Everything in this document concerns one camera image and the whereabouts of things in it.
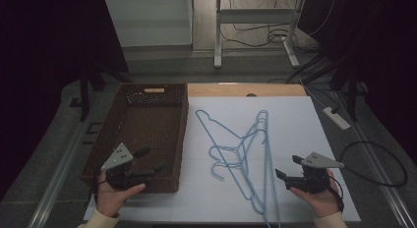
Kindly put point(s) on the white metal stand frame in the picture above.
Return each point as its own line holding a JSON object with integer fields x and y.
{"x": 254, "y": 16}

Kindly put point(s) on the person's right hand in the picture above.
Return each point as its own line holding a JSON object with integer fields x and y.
{"x": 319, "y": 200}

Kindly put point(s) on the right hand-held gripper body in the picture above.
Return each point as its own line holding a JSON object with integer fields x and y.
{"x": 314, "y": 175}

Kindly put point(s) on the white power strip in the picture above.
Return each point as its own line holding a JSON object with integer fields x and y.
{"x": 337, "y": 118}

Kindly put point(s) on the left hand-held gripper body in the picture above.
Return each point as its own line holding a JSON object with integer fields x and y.
{"x": 118, "y": 162}

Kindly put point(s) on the black metal stand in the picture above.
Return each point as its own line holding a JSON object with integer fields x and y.
{"x": 352, "y": 90}
{"x": 84, "y": 90}

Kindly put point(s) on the white table mat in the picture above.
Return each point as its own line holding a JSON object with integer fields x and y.
{"x": 301, "y": 129}

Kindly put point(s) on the brown woven basket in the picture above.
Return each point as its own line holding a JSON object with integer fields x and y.
{"x": 144, "y": 129}

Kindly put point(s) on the aluminium rail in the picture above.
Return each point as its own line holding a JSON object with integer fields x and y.
{"x": 59, "y": 169}
{"x": 377, "y": 162}

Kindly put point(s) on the white cabinet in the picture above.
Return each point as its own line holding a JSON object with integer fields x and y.
{"x": 149, "y": 21}

